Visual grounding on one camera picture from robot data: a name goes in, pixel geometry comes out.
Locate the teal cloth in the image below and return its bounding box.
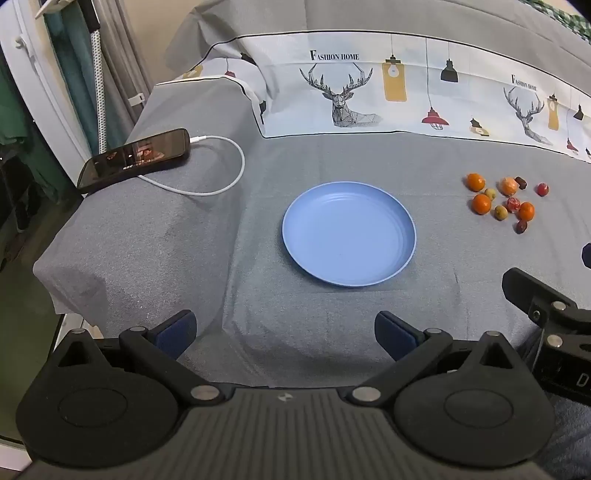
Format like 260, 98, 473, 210
44, 0, 100, 155

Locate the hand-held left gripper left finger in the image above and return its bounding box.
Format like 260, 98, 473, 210
52, 310, 227, 408

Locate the blue plate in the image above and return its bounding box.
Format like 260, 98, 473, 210
282, 181, 417, 289

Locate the green leaf patterned cloth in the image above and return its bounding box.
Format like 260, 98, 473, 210
538, 0, 591, 47

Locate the deer printed blanket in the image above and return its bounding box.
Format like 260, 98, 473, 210
164, 0, 591, 163

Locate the white dotted pole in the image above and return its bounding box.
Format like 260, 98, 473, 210
78, 0, 110, 154

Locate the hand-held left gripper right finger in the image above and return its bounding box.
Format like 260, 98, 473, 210
344, 310, 525, 408

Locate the white door frame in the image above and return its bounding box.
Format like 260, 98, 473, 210
0, 0, 100, 167

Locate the white charging cable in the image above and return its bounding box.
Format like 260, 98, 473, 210
139, 135, 245, 197

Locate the grey curtain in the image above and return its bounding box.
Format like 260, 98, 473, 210
98, 0, 154, 141

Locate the black smartphone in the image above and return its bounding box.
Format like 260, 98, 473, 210
76, 128, 191, 195

